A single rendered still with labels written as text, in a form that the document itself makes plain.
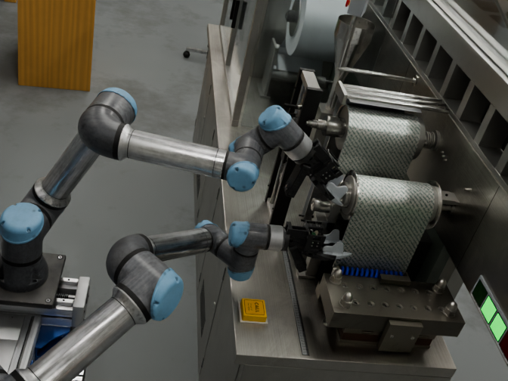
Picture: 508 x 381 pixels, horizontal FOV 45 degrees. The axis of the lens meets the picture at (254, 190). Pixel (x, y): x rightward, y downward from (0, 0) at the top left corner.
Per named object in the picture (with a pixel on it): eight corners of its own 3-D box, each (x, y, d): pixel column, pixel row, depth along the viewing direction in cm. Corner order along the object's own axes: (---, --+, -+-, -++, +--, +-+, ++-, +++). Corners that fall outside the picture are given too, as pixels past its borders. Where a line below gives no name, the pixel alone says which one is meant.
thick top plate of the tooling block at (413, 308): (318, 287, 188) (323, 272, 185) (439, 298, 196) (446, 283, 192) (328, 326, 175) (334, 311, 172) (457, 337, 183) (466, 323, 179)
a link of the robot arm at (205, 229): (80, 265, 157) (201, 243, 198) (107, 290, 152) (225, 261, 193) (94, 227, 153) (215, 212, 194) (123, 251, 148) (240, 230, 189)
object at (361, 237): (332, 266, 189) (349, 219, 179) (404, 274, 194) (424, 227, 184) (332, 267, 189) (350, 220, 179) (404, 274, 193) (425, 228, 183)
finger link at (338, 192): (357, 201, 174) (339, 178, 171) (340, 212, 176) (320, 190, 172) (356, 196, 177) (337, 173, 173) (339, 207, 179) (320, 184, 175)
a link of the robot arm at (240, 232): (226, 236, 183) (231, 214, 179) (262, 240, 186) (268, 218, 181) (227, 254, 177) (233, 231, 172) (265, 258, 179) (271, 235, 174)
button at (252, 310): (240, 303, 185) (241, 297, 184) (262, 305, 187) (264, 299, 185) (242, 320, 180) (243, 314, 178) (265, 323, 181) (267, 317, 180)
